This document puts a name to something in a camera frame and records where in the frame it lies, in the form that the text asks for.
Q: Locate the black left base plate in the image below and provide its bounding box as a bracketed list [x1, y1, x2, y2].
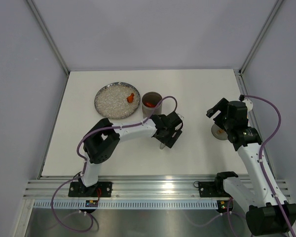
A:
[68, 181, 112, 198]

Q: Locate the white perforated cable duct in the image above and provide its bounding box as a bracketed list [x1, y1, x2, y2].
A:
[33, 199, 219, 210]

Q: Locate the right aluminium frame post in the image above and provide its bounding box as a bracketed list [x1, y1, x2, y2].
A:
[239, 0, 285, 76]

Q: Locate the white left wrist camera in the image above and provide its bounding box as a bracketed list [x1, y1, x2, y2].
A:
[177, 113, 184, 120]

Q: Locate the aluminium front rail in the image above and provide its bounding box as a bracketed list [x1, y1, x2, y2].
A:
[23, 174, 291, 199]

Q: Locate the orange chicken drumstick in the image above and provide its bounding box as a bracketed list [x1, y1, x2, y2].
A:
[126, 93, 135, 103]

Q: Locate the grey cylindrical lunch box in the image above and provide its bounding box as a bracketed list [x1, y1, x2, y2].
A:
[142, 92, 162, 118]

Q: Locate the aluminium frame post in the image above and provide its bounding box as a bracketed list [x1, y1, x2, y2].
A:
[239, 0, 285, 76]
[25, 0, 70, 77]

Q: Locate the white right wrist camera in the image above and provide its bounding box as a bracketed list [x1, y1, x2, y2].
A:
[239, 94, 254, 112]

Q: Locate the red sausage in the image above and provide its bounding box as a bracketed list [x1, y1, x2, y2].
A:
[144, 102, 156, 108]

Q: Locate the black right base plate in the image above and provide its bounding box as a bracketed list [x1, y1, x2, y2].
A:
[198, 181, 231, 198]

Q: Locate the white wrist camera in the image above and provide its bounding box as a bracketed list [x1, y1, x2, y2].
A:
[239, 94, 254, 112]
[177, 113, 184, 120]

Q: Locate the left aluminium frame post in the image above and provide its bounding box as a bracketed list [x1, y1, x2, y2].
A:
[25, 0, 70, 77]

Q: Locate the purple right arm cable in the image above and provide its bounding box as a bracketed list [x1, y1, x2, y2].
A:
[187, 95, 296, 237]

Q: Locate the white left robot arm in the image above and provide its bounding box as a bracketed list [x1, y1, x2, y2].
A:
[73, 111, 184, 197]

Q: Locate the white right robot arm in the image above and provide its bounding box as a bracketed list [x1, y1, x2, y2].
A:
[206, 95, 296, 237]

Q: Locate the grey lid with orange strap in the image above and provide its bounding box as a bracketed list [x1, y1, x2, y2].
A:
[211, 124, 228, 141]

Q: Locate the grey speckled plate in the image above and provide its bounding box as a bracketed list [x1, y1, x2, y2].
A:
[94, 82, 141, 119]

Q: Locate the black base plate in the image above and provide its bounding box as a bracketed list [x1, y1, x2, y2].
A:
[68, 181, 112, 198]
[198, 181, 231, 198]

